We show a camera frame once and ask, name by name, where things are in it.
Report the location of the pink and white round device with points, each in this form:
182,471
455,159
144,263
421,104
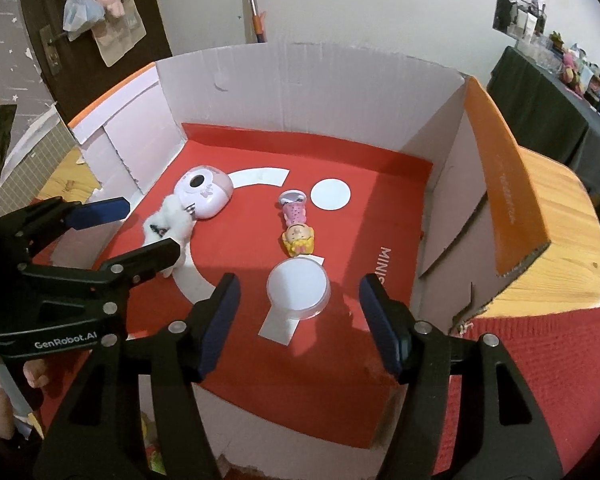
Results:
205,192

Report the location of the white jar lid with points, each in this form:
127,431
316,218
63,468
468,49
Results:
297,285

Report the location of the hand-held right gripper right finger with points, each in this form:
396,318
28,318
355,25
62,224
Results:
385,325

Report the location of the orange and white cardboard box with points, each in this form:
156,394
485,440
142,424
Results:
330,90

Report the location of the white grid cutting mat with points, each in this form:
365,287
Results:
40,155

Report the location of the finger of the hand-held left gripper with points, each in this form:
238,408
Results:
100,212
150,255

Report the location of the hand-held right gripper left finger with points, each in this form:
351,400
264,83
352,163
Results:
220,330

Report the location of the dark wooden door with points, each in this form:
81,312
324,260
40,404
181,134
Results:
145,10

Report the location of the black cloth table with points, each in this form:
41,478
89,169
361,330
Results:
540,110

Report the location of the pink doll figurine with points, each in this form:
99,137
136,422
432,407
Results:
297,240

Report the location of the clear plastic bag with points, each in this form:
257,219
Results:
80,15

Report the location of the row of small goods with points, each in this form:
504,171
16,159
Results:
570,65

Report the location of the red knitted mat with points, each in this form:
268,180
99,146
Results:
530,370

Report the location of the white fluffy toy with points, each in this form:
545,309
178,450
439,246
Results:
172,220

